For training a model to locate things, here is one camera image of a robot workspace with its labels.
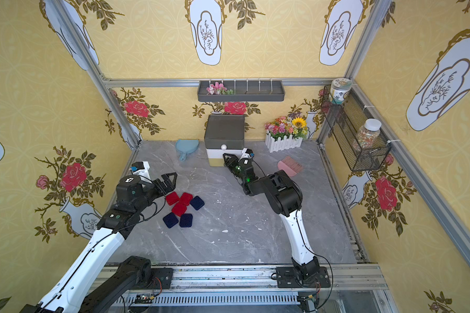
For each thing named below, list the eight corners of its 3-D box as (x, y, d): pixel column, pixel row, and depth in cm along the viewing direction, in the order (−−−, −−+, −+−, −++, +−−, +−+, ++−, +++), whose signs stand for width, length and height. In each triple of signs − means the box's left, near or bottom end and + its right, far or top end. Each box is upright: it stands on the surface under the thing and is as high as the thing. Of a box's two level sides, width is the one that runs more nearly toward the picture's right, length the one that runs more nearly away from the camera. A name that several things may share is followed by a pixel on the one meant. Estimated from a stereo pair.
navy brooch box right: (189, 203, 97) (188, 201, 95) (197, 196, 99) (196, 194, 97) (197, 211, 94) (196, 209, 92) (205, 204, 96) (204, 202, 95)
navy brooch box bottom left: (162, 220, 91) (161, 218, 90) (172, 212, 94) (171, 211, 92) (169, 229, 88) (168, 228, 87) (179, 221, 91) (178, 219, 89)
